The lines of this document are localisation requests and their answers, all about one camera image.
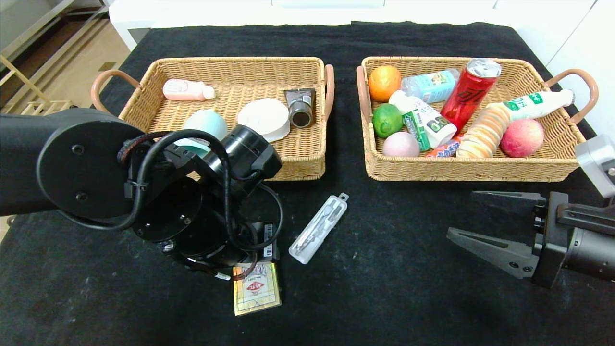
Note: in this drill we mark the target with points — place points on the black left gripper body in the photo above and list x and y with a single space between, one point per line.
268 241

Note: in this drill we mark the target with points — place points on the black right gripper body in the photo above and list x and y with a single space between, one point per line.
549 240

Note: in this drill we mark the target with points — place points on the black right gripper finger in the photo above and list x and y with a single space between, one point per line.
511 200
495 250

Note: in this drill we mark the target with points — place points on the clear plastic compass case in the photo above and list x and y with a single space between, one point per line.
317 230

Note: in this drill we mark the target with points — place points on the cream playing card box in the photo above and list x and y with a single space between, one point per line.
259 290

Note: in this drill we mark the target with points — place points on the white yogurt bottle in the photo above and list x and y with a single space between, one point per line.
442 129

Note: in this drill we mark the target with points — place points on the red soda can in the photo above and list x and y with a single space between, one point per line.
468 96

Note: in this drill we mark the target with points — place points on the green chewing gum pack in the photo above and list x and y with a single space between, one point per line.
415 127

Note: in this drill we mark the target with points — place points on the teal plastic mug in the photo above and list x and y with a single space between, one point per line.
206 125

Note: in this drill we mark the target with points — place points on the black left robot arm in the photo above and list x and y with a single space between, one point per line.
72 163

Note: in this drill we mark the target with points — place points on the red peach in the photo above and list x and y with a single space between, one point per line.
522 138

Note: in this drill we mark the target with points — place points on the striped bread roll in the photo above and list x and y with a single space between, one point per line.
483 130

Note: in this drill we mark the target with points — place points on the orange wrapped sausage snack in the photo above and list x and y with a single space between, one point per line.
444 150

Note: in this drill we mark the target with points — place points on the white milk bottle green label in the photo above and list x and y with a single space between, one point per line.
538 105

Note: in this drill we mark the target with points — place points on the black table cloth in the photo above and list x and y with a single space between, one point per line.
384 298

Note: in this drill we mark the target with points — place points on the white tape roll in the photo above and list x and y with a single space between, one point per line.
264 117

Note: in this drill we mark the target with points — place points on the pale pink round fruit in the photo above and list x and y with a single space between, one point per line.
399 145

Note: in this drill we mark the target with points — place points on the dark grey cosmetic tube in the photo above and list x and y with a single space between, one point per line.
301 108

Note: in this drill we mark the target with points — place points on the clear water bottle blue label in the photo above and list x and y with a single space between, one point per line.
427 85

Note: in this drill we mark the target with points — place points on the green lime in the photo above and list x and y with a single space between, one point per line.
387 120

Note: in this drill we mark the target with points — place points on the orange fruit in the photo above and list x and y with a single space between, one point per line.
384 84

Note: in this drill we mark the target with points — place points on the pink lotion bottle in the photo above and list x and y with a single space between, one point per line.
183 90

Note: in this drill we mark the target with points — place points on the white table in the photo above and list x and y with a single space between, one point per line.
139 14

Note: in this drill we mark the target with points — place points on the beige wooden rolling rack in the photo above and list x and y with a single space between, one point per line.
29 86

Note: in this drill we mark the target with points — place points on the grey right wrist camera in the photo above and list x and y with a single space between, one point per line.
598 163

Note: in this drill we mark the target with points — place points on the grey metal shelf frame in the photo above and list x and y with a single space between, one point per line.
72 24

